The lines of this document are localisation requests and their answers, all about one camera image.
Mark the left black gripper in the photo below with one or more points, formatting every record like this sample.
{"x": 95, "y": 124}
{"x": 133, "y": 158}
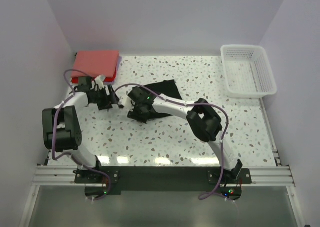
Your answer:
{"x": 107, "y": 98}

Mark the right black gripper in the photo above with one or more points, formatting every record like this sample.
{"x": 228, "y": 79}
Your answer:
{"x": 136, "y": 112}

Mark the black t shirt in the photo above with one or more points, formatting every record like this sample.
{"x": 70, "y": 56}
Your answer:
{"x": 166, "y": 87}

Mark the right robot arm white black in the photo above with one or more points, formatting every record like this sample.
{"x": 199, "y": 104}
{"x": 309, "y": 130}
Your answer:
{"x": 204, "y": 121}

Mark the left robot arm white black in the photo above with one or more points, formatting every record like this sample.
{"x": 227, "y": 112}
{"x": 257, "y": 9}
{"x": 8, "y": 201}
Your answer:
{"x": 62, "y": 132}

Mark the red folded t shirt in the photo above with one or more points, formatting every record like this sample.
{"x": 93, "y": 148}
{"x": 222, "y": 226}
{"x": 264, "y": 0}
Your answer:
{"x": 75, "y": 80}

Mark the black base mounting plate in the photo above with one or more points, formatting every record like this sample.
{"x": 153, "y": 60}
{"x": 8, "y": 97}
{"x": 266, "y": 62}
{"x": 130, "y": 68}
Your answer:
{"x": 113, "y": 180}

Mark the white plastic basket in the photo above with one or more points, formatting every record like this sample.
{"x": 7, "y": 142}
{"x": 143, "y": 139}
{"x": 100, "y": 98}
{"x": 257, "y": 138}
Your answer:
{"x": 247, "y": 71}

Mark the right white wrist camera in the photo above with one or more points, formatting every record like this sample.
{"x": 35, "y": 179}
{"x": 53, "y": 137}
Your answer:
{"x": 126, "y": 103}

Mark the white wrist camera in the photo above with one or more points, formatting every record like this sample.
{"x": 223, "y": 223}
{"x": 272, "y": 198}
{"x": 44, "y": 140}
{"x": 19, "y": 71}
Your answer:
{"x": 98, "y": 83}
{"x": 126, "y": 103}

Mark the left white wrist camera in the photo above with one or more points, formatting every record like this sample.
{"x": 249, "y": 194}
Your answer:
{"x": 98, "y": 83}

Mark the aluminium rail frame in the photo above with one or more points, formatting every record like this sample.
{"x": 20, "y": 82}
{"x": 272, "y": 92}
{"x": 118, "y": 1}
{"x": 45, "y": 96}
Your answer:
{"x": 60, "y": 173}

